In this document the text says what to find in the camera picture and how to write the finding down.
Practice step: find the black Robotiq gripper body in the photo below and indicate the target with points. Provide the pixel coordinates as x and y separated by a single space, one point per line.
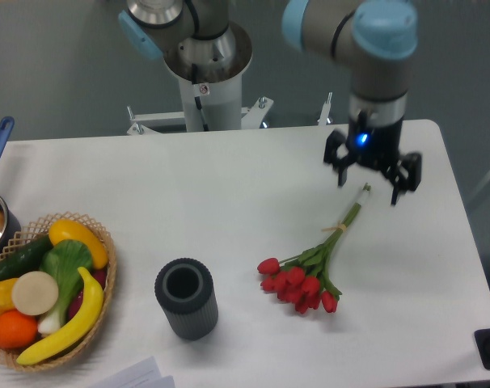
376 148

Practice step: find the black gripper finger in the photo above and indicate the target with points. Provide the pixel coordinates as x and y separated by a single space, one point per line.
405 175
340 164

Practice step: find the red tulip bouquet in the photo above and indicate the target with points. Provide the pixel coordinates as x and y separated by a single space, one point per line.
304 279

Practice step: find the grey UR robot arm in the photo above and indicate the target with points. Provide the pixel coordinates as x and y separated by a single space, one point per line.
208 54

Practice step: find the dark grey ribbed vase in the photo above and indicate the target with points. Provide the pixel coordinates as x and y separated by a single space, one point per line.
185 291

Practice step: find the dark red vegetable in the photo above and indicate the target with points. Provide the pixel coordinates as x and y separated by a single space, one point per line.
100 276

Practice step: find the yellow banana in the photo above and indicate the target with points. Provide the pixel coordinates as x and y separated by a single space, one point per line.
72 331

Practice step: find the green bok choy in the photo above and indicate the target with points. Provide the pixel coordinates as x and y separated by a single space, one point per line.
62 264

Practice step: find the white paper sheets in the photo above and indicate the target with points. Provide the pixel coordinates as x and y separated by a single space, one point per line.
145 373

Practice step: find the woven wicker basket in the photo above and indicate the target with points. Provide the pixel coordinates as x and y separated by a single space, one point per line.
36 229

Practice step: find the dark green cucumber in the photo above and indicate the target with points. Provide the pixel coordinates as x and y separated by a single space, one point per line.
25 259

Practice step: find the beige round disc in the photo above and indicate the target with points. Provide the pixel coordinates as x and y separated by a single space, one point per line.
34 293

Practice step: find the small yellow pepper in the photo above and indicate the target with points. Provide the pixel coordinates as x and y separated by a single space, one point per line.
6 302

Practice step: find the orange fruit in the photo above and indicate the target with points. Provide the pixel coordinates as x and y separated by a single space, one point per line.
17 330

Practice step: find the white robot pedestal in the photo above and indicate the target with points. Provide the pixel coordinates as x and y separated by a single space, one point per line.
207 107

